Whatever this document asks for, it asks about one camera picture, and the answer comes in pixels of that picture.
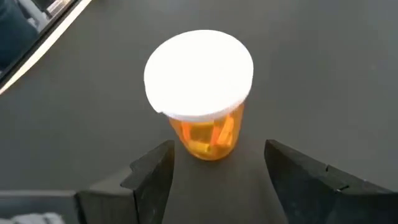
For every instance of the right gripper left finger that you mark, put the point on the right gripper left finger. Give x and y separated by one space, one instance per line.
152 186

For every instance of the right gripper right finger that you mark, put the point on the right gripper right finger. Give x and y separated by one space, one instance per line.
304 186

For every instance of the large amber pill bottle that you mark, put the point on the large amber pill bottle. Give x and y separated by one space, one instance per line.
199 74

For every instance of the person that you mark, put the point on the person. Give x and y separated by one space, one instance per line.
12 31

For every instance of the black aluminium table frame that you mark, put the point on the black aluminium table frame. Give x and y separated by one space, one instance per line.
31 51

